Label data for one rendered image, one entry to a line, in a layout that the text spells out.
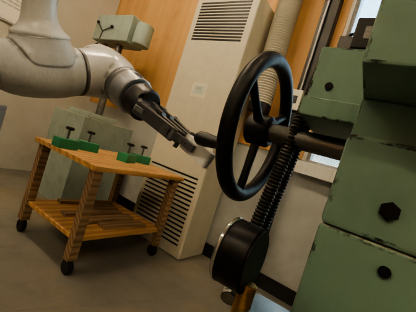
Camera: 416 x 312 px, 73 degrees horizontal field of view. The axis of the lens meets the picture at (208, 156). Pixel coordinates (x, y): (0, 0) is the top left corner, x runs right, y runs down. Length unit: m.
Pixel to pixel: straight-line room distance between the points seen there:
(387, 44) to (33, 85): 0.55
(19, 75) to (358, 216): 0.56
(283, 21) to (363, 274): 1.85
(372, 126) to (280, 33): 1.72
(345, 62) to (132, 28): 2.14
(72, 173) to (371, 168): 2.20
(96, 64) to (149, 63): 2.21
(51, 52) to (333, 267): 0.56
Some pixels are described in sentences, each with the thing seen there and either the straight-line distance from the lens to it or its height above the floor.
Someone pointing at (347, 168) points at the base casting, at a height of 0.77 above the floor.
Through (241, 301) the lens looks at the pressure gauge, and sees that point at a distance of 0.28.
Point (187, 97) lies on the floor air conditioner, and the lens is 2.01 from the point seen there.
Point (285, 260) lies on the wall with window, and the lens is 1.91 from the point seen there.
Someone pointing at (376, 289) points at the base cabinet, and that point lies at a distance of 0.30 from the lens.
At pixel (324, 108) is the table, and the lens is 0.46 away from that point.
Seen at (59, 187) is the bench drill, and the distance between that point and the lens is 2.40.
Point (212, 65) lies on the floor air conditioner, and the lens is 1.99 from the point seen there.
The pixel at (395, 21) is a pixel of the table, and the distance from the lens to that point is 0.26.
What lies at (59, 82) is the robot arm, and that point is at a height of 0.78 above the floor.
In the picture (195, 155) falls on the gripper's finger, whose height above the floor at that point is 0.73.
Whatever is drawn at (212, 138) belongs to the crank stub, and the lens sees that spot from 0.46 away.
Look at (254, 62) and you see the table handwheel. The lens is 0.47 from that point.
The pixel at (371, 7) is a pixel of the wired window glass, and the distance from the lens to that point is 2.23.
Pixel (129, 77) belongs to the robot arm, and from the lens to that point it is 0.63.
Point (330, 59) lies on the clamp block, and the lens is 0.51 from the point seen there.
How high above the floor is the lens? 0.74
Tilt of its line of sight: 1 degrees down
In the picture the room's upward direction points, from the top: 18 degrees clockwise
